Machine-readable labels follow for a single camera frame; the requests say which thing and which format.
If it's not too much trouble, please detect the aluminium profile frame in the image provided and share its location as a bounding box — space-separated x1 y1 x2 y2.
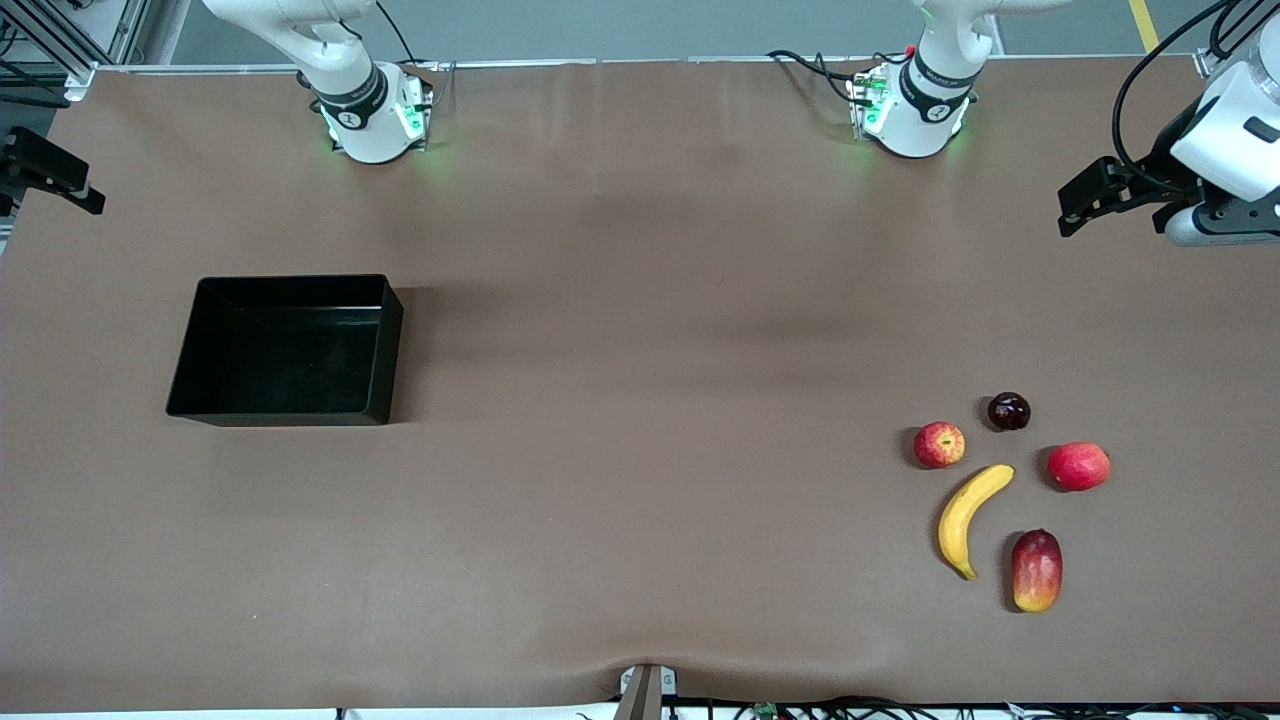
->
0 0 153 106

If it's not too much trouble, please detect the red apple right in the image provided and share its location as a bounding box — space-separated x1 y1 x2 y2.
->
1047 441 1112 493

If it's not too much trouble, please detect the large table cover mat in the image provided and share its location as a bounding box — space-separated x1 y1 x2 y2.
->
0 58 1280 713

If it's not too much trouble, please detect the black plastic box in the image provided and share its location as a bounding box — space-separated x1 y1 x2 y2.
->
165 274 405 428

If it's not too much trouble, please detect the yellow banana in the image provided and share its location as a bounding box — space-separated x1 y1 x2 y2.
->
937 463 1016 581

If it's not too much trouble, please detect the metal table edge bracket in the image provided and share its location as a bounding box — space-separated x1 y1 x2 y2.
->
617 662 679 720

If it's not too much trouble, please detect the red yellow striped apple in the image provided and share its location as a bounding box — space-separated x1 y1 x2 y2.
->
913 421 967 470

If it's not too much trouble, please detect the tangled black cable bundle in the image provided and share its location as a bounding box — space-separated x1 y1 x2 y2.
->
660 694 1280 720

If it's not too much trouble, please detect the black arm base cable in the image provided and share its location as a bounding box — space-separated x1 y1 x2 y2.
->
375 0 441 71
766 48 871 106

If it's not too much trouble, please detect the red yellow mango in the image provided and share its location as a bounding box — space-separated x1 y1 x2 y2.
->
1011 529 1064 614

